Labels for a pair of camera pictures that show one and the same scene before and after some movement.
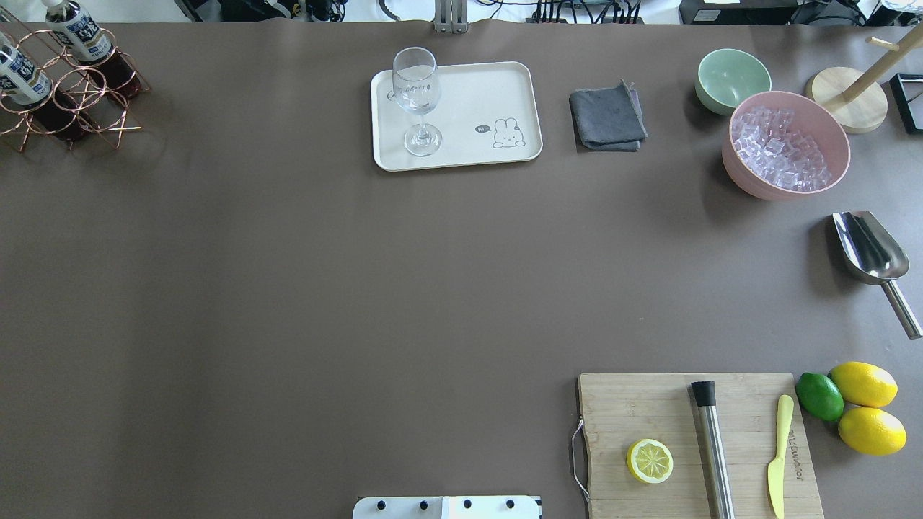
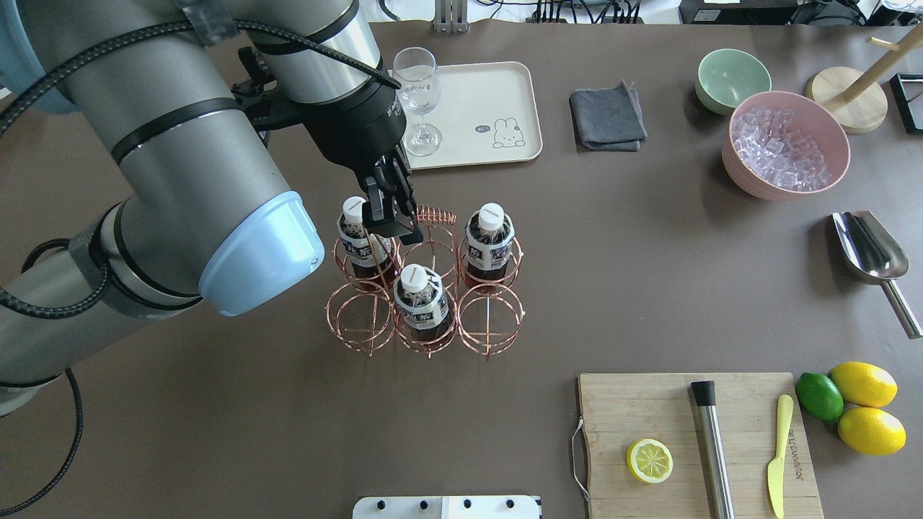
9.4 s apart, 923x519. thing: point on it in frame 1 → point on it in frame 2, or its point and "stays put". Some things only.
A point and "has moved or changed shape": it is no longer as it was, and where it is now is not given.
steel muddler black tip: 704,394 stays put
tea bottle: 24,82 → 421,306
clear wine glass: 416,82 stays put
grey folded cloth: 608,119 stays put
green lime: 820,396 stays put
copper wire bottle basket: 77,105 has moved or changed shape
